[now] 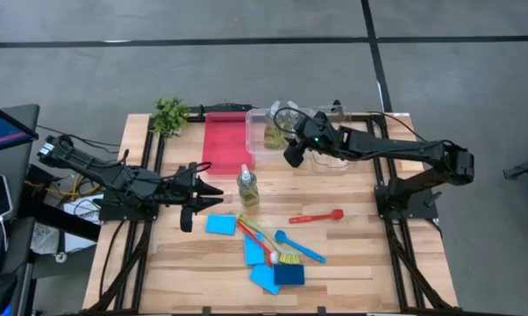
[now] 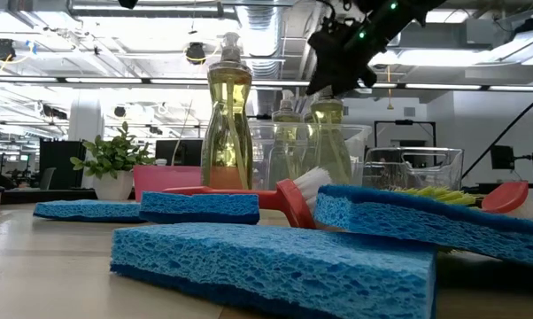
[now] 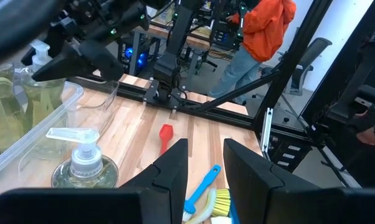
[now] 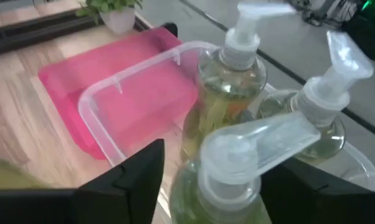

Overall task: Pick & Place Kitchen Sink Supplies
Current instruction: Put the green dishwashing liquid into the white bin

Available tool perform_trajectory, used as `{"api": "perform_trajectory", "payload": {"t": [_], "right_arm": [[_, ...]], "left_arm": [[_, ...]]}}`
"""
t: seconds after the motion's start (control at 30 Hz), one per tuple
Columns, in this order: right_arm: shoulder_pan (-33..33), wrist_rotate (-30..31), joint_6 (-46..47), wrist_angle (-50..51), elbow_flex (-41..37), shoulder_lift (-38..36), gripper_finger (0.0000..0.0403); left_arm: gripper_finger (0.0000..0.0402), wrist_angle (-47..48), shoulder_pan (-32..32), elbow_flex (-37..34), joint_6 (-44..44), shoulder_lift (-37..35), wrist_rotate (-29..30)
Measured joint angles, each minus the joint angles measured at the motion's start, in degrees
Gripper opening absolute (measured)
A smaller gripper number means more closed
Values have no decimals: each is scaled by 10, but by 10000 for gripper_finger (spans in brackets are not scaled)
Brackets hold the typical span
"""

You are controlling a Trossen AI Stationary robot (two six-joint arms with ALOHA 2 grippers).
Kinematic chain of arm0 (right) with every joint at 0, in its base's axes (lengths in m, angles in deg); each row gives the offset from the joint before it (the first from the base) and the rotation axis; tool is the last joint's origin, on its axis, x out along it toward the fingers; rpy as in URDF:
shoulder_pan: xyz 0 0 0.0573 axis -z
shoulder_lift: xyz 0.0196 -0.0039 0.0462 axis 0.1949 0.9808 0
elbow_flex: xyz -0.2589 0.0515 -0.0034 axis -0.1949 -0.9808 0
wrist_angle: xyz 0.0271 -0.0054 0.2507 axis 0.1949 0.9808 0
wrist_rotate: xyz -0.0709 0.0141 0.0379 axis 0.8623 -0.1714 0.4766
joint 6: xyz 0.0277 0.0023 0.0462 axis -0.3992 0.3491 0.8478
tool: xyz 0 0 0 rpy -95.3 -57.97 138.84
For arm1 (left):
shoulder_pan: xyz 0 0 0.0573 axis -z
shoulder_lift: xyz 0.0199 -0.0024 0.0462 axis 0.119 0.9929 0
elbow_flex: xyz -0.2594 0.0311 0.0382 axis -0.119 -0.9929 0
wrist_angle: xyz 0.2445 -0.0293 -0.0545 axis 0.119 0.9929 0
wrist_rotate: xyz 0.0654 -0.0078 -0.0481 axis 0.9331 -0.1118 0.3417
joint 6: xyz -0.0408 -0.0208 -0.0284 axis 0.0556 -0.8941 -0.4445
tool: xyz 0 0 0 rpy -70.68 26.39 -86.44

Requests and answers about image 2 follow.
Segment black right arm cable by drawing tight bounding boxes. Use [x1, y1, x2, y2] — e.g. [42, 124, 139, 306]
[460, 88, 533, 179]

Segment black monitor on arm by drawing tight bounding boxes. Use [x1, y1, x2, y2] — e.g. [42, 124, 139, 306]
[490, 144, 533, 194]

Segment red dish brush white bristles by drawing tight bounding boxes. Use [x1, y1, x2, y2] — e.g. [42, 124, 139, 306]
[162, 167, 334, 230]

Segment red plastic bin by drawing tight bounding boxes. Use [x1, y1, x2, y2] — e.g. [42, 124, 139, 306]
[132, 164, 205, 203]

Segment large clear plastic bin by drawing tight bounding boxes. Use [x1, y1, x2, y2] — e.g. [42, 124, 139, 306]
[248, 122, 373, 190]

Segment black metal frame stand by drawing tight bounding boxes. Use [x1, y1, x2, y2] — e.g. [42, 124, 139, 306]
[374, 120, 436, 150]

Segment black computer monitor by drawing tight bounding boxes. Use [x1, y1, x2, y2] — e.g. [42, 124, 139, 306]
[155, 139, 205, 167]

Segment blue cellulose sponge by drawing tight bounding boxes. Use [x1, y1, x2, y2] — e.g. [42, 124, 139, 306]
[313, 184, 533, 271]
[138, 191, 261, 225]
[110, 222, 438, 319]
[33, 198, 146, 223]

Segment small clear plastic bin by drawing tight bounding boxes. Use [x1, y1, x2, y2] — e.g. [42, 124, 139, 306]
[362, 147, 465, 191]

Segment green plant in white pot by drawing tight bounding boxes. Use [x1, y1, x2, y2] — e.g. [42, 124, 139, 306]
[70, 121, 157, 201]

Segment black ceiling camera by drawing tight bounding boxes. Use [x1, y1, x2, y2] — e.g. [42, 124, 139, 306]
[185, 42, 207, 66]
[0, 38, 16, 61]

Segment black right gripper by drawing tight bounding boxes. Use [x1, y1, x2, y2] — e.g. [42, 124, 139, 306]
[305, 17, 385, 96]

